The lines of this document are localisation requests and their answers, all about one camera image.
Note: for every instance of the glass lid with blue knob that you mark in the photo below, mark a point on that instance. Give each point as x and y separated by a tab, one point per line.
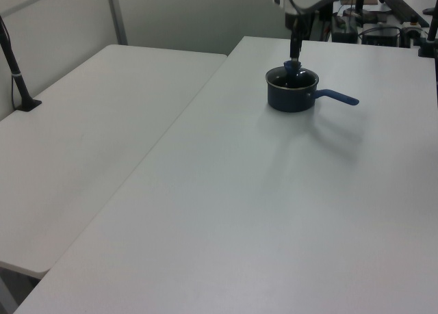
291	67

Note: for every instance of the black computer mouse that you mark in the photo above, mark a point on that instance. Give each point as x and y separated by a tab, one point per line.
429	11

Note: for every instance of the white side table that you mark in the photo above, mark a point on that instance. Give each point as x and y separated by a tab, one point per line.
85	139

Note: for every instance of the black keyboard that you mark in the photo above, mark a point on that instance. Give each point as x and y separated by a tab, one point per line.
403	9

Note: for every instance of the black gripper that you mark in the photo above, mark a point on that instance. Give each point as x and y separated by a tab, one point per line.
296	28

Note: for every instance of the black camera pole with base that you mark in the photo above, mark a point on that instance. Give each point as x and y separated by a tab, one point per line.
20	85

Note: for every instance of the grey partition post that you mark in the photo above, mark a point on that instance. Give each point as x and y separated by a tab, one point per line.
118	16

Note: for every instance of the black electronics box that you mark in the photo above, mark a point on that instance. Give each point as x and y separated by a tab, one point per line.
343	33

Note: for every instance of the black clamped camera pole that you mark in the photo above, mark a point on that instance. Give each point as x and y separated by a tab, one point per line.
432	33

